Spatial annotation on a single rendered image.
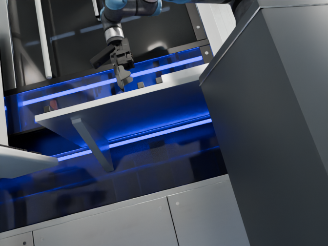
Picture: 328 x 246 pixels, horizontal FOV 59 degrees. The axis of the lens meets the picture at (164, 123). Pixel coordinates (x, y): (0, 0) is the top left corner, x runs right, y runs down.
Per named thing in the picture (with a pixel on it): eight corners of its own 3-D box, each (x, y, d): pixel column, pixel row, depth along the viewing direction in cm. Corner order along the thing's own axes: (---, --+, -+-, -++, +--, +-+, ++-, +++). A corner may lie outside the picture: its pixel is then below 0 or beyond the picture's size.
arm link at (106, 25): (100, 3, 116) (97, 16, 124) (105, 26, 113) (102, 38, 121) (119, 3, 119) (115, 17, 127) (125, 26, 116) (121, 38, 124)
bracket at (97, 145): (107, 172, 119) (101, 142, 123) (113, 170, 119) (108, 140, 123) (78, 160, 86) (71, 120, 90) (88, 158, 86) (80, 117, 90)
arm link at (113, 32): (102, 30, 115) (107, 41, 123) (104, 40, 114) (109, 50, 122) (120, 25, 115) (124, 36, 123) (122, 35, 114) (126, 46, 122)
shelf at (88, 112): (87, 150, 130) (87, 146, 131) (238, 111, 131) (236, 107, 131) (35, 121, 84) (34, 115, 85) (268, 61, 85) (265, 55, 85)
